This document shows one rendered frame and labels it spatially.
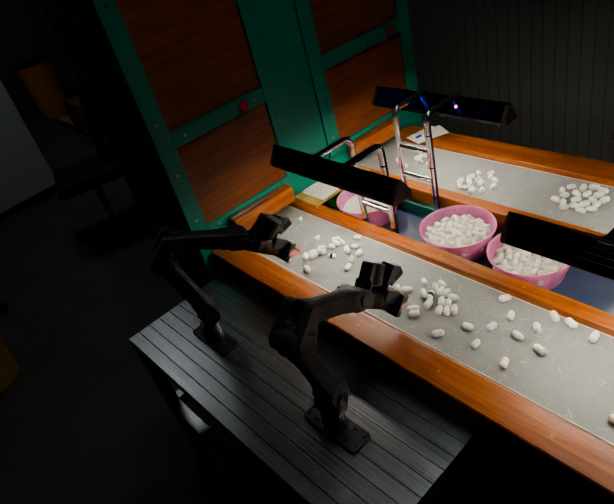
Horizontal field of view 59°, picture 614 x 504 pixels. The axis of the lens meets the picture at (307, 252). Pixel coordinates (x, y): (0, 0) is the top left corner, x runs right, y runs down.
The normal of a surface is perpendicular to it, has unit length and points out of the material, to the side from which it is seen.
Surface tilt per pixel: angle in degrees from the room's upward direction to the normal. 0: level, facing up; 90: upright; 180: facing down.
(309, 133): 90
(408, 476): 0
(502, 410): 0
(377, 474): 0
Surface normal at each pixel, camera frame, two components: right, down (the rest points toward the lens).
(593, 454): -0.23, -0.80
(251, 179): 0.64, 0.31
